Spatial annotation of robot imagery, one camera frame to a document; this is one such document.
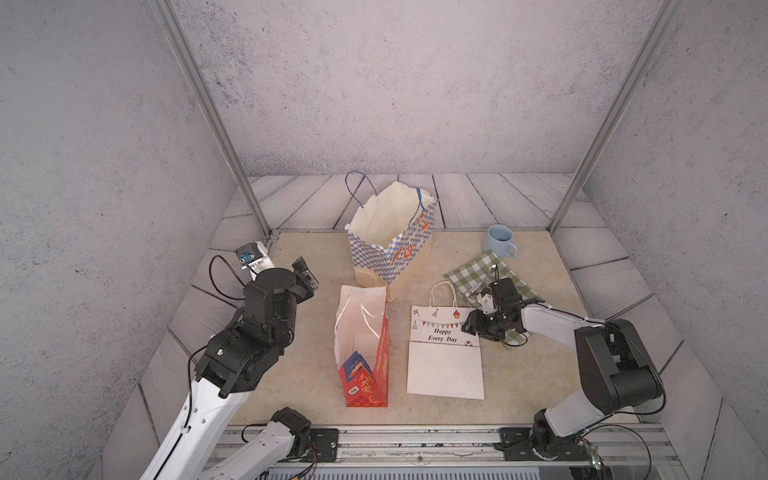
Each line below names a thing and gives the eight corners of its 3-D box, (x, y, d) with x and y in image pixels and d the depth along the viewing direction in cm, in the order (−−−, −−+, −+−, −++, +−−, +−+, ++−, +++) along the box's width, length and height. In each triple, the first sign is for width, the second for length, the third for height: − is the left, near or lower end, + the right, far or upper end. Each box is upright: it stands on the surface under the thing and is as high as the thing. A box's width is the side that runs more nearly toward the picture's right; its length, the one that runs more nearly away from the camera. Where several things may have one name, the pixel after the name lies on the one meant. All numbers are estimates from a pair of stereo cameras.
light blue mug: (486, 258, 112) (490, 247, 107) (480, 235, 119) (484, 224, 115) (513, 258, 112) (518, 247, 107) (505, 235, 119) (510, 224, 115)
